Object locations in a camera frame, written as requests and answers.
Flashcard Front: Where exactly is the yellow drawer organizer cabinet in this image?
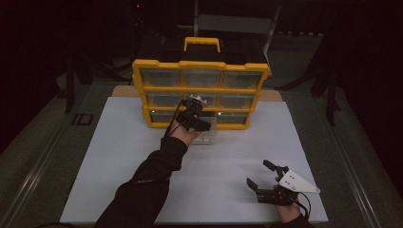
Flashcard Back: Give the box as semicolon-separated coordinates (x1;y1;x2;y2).
131;36;271;131

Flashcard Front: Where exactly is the dark rectangular frame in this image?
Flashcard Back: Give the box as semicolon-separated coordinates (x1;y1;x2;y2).
71;112;95;126

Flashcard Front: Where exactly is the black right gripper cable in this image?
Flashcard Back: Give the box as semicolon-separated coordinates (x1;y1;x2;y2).
297;191;314;220

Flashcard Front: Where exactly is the person's right hand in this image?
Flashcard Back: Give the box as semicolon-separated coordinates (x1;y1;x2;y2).
274;199;304;224

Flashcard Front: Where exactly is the person's left hand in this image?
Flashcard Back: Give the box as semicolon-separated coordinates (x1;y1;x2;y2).
166;123;202;147

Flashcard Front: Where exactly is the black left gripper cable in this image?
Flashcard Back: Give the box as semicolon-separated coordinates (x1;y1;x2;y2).
163;99;188;138

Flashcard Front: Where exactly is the grey metal stand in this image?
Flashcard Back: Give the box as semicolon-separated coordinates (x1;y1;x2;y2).
177;0;283;58

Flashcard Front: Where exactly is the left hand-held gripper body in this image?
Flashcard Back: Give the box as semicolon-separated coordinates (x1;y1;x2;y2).
175;93;208;132

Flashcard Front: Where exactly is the set of clear plastic drawers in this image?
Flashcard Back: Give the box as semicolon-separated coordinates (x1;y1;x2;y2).
141;67;263;124

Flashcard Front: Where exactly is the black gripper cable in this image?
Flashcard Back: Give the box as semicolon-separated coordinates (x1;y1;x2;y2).
297;191;314;220
163;99;188;138

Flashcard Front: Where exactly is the clear plastic organizer drawer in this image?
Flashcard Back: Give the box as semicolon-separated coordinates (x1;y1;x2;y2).
191;115;220;146

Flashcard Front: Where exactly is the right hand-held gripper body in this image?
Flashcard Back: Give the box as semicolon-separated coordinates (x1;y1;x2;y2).
255;165;321;207

